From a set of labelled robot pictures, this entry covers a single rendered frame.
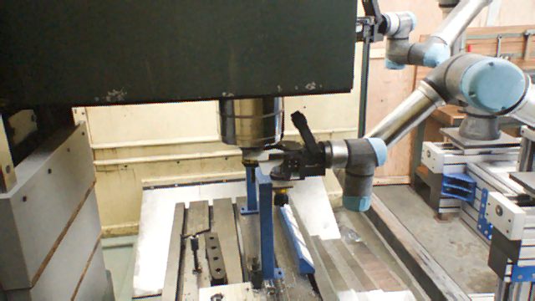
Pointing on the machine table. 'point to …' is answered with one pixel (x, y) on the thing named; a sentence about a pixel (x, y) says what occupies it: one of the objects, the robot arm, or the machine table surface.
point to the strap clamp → (255, 272)
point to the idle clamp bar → (213, 252)
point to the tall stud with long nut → (195, 252)
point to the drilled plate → (245, 292)
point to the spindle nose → (251, 121)
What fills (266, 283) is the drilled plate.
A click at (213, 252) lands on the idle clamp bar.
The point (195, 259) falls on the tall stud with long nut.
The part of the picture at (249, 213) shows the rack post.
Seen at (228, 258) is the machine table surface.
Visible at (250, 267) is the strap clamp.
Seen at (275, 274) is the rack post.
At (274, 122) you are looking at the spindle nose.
